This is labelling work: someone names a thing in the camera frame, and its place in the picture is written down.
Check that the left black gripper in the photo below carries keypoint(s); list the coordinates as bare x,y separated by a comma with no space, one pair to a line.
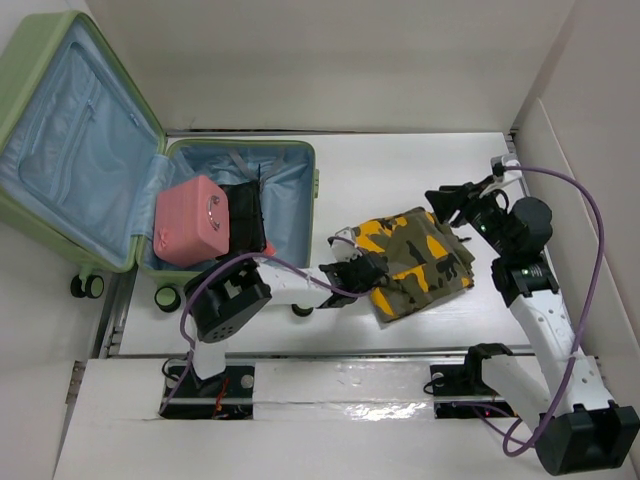
337,266

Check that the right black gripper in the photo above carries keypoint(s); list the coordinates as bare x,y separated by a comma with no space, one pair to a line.
450,198

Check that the camouflage garment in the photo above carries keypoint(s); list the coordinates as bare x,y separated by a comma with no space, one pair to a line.
427,263

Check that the red white packet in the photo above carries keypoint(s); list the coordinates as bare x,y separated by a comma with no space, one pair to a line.
269,250

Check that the black leather pouch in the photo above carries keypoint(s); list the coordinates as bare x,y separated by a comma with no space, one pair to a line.
247,233

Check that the pink vanity case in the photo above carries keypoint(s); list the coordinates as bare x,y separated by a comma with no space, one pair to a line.
192,223

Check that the green hard-shell suitcase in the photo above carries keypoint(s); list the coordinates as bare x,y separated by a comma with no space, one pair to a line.
83,158

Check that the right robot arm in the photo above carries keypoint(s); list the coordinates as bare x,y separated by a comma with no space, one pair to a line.
576,424

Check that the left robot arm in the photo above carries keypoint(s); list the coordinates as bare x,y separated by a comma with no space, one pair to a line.
222,299

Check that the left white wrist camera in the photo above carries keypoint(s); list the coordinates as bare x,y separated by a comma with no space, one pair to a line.
343,249

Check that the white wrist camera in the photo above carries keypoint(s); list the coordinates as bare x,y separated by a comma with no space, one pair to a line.
504,171
343,249

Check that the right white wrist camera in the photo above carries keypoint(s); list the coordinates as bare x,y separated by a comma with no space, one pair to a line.
504,171

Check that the metal mounting rail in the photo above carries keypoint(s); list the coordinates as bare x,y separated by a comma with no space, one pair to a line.
119,391

